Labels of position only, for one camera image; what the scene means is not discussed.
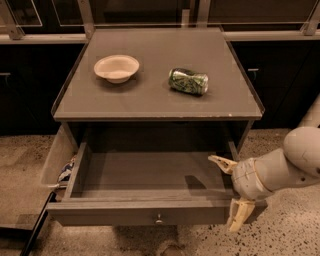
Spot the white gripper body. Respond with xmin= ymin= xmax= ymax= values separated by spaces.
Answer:
xmin=231 ymin=158 xmax=273 ymax=201

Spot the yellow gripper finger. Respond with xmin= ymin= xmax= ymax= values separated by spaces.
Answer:
xmin=227 ymin=198 xmax=255 ymax=232
xmin=208 ymin=155 xmax=237 ymax=175

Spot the grey top drawer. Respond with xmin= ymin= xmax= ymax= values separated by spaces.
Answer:
xmin=48 ymin=128 xmax=238 ymax=226

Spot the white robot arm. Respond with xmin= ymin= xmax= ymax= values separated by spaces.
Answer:
xmin=208 ymin=95 xmax=320 ymax=232

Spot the grey drawer cabinet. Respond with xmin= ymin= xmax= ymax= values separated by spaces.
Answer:
xmin=50 ymin=27 xmax=266 ymax=161

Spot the crushed green soda can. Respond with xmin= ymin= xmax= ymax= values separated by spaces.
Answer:
xmin=168 ymin=68 xmax=209 ymax=95

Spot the white paper bowl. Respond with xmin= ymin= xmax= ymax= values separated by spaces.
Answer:
xmin=94 ymin=55 xmax=140 ymax=84

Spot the blue white snack bag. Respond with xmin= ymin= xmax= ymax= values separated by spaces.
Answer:
xmin=58 ymin=157 xmax=75 ymax=182

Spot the clear plastic bin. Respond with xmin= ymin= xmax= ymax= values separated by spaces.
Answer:
xmin=41 ymin=125 xmax=78 ymax=190

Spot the black pole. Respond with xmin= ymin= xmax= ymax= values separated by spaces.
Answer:
xmin=20 ymin=192 xmax=56 ymax=256

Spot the metal railing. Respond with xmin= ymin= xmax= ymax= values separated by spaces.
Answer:
xmin=0 ymin=0 xmax=320 ymax=44

